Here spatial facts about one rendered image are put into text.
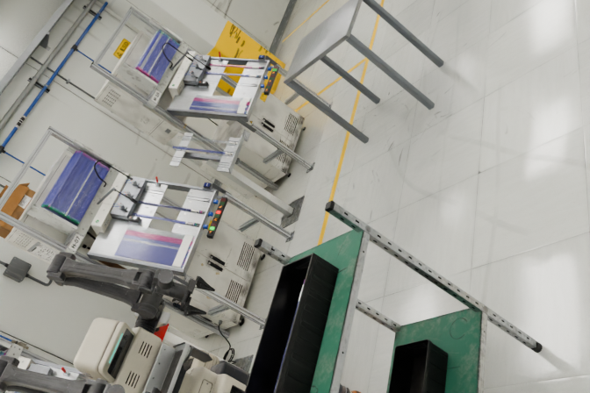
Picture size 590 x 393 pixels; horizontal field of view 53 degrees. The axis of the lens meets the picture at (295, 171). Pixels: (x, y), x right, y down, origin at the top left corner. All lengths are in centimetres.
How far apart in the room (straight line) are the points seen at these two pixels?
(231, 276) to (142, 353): 216
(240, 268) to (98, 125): 259
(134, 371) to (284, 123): 344
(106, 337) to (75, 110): 433
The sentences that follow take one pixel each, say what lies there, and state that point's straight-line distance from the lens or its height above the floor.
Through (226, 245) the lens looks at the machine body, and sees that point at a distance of 468.
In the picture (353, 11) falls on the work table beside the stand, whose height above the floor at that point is 80.
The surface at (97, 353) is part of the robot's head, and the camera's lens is 245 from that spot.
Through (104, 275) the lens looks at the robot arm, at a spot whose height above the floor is 146.
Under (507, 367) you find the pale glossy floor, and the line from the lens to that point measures 266.
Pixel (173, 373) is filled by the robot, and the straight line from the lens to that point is 251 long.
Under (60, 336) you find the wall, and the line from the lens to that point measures 578.
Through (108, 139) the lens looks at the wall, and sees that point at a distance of 653.
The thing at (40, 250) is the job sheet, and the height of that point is 148.
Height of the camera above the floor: 194
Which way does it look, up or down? 21 degrees down
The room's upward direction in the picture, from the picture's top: 55 degrees counter-clockwise
